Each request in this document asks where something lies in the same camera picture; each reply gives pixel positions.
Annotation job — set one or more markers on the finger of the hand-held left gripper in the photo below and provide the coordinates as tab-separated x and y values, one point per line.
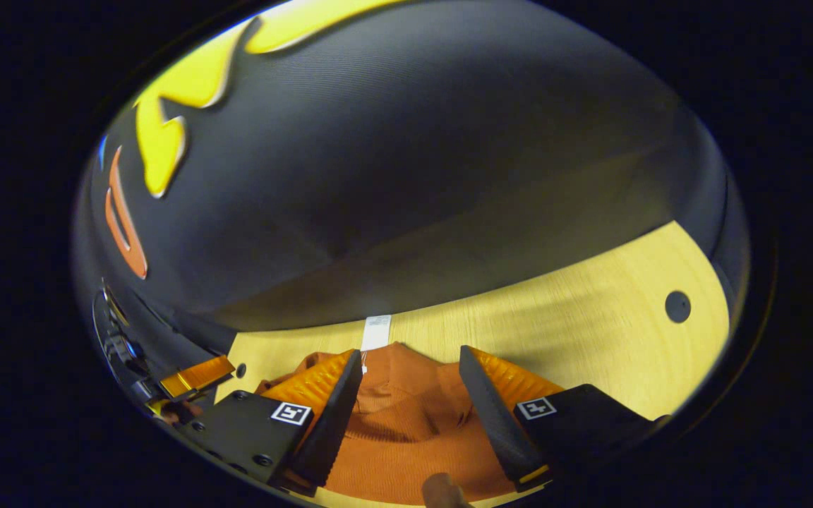
195	377

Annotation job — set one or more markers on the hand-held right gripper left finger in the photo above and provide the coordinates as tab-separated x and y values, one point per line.
329	423

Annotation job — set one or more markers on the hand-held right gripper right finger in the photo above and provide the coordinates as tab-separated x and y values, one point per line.
495	416

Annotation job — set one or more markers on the orange ribbed jacket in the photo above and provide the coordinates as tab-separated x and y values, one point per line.
413	437

